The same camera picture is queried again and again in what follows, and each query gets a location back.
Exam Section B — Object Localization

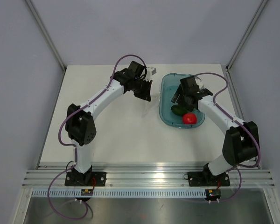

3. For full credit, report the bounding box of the aluminium mounting rail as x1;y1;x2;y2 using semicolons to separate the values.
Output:
22;162;275;189

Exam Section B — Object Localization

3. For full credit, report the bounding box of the red apple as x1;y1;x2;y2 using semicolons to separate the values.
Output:
182;112;197;125

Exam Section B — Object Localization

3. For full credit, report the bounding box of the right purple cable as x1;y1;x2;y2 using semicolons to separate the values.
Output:
192;72;262;203

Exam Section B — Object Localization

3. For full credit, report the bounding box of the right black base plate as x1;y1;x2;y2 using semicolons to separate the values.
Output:
183;171;231;187

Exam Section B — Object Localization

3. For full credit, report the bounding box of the purple cable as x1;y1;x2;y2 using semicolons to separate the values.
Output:
192;72;262;203
47;55;147;220

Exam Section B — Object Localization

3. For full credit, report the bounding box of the aluminium frame post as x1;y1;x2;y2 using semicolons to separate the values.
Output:
225;0;270;72
24;0;66;73

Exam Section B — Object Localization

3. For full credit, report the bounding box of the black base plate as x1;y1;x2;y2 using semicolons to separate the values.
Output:
183;171;231;187
64;171;106;187

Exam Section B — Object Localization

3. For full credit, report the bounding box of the right aluminium frame post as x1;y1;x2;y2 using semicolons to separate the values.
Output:
225;0;270;72

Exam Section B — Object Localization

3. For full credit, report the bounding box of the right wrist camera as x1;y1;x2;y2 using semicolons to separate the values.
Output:
195;77;204;90

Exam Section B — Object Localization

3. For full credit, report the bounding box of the teal plastic tray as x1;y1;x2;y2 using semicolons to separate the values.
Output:
159;73;205;129

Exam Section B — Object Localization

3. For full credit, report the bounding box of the white slotted cable duct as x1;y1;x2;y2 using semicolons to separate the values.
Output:
32;189;206;198

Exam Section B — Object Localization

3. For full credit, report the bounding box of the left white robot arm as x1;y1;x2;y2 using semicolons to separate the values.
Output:
65;61;156;186

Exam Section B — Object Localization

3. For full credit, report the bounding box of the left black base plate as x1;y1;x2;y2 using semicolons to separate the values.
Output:
64;171;106;187

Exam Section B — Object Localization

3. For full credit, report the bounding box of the dark green avocado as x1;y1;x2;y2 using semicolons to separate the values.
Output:
171;105;187;117

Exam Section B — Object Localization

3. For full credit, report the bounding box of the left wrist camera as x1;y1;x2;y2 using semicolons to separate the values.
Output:
147;67;157;76

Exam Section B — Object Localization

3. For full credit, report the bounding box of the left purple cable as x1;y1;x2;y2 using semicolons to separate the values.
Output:
47;55;147;220

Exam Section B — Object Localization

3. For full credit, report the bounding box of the left small circuit board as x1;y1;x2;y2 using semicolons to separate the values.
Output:
81;189;93;196

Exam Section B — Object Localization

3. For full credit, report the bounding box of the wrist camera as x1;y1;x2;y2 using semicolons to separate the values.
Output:
195;77;204;90
147;67;157;76

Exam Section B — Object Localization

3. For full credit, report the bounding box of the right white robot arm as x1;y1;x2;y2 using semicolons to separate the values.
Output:
171;75;261;185

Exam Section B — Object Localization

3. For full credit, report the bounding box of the small circuit board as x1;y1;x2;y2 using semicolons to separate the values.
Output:
206;189;221;200
81;189;93;196

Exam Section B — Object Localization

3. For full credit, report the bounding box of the left aluminium frame post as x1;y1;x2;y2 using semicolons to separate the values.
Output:
24;0;66;73

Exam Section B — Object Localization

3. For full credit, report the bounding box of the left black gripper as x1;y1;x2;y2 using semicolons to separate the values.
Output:
133;77;152;102

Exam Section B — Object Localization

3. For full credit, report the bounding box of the clear zip top bag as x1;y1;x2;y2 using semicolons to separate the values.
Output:
142;92;161;118

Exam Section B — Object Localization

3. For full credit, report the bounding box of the right small circuit board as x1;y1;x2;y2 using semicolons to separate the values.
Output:
206;189;221;200

